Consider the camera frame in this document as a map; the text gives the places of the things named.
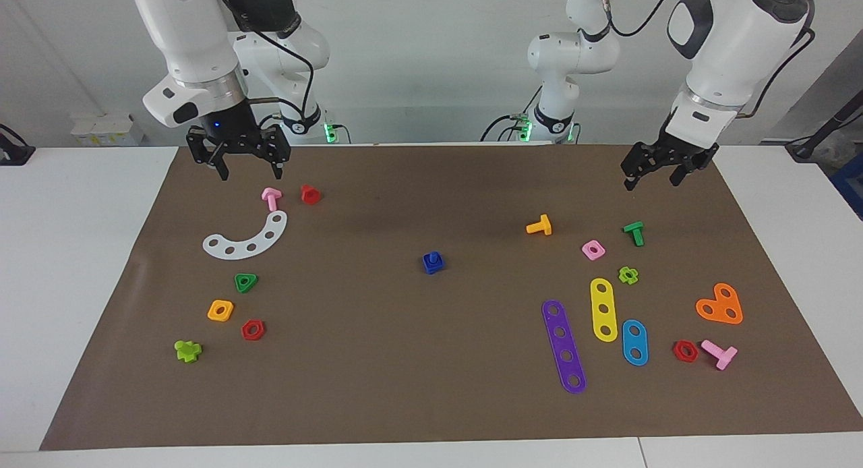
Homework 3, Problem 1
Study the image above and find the white curved five-hole plate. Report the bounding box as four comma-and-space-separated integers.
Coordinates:
202, 210, 289, 260

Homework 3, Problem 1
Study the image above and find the brown table mat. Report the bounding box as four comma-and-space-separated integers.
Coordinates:
39, 144, 863, 452

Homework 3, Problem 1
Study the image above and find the purple four-hole plastic strip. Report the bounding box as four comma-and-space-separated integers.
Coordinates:
541, 299, 587, 394

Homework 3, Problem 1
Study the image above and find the black table clamp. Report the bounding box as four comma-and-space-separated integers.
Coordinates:
0, 123, 36, 167

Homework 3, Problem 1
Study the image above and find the orange heart-shaped plastic plate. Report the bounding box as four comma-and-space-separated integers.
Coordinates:
695, 283, 744, 325

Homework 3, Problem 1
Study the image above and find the yellow three-hole plastic strip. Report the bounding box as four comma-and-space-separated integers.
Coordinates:
590, 277, 619, 343

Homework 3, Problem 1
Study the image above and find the blue crate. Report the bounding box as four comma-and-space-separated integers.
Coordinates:
831, 154, 863, 221

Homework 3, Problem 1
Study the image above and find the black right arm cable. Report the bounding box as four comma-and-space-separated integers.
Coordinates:
214, 0, 318, 128

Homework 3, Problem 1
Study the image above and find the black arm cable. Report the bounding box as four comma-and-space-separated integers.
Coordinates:
214, 0, 318, 128
597, 0, 816, 118

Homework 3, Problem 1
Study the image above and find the small white box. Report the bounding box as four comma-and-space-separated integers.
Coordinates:
71, 113, 147, 147

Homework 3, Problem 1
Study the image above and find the black stand pole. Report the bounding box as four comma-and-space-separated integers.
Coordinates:
785, 104, 863, 162

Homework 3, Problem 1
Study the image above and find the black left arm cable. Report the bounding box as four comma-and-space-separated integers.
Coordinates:
597, 0, 816, 118

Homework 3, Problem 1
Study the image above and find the blue two-hole plastic strip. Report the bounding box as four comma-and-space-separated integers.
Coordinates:
621, 319, 649, 367

